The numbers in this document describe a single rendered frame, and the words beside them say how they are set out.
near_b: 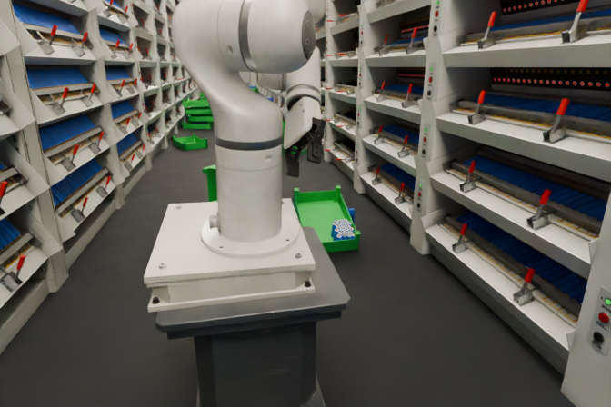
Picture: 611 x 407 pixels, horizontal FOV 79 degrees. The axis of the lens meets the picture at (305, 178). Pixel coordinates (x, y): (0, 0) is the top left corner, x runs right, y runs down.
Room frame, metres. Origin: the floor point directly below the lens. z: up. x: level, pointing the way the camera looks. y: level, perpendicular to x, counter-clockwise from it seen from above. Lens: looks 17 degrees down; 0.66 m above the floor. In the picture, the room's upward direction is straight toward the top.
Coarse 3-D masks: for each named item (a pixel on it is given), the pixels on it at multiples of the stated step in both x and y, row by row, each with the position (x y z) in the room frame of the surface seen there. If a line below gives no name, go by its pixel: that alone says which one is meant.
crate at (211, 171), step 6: (204, 168) 1.69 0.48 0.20; (210, 168) 1.70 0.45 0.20; (210, 174) 1.73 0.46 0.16; (210, 180) 1.73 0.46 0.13; (210, 186) 1.72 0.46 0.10; (216, 186) 1.75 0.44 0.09; (210, 192) 1.72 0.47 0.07; (216, 192) 1.75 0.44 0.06; (210, 198) 1.72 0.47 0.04; (216, 198) 1.75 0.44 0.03
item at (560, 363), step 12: (372, 192) 1.82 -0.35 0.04; (384, 204) 1.67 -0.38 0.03; (396, 216) 1.53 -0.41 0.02; (408, 228) 1.41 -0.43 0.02; (432, 252) 1.22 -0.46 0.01; (444, 264) 1.14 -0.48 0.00; (456, 276) 1.07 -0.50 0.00; (468, 276) 1.01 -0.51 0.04; (480, 288) 0.96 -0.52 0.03; (492, 300) 0.90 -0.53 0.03; (504, 312) 0.86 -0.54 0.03; (516, 324) 0.81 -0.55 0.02; (528, 336) 0.77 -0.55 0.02; (540, 348) 0.73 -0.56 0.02; (552, 360) 0.70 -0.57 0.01; (564, 360) 0.67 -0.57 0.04; (564, 372) 0.66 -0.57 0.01
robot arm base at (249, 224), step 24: (216, 144) 0.62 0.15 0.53; (216, 168) 0.63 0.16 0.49; (240, 168) 0.60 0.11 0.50; (264, 168) 0.60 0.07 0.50; (240, 192) 0.60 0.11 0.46; (264, 192) 0.61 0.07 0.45; (216, 216) 0.64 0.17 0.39; (240, 216) 0.60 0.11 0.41; (264, 216) 0.61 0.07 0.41; (288, 216) 0.72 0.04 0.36; (216, 240) 0.61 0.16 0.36; (240, 240) 0.61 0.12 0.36; (264, 240) 0.61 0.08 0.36; (288, 240) 0.63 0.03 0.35
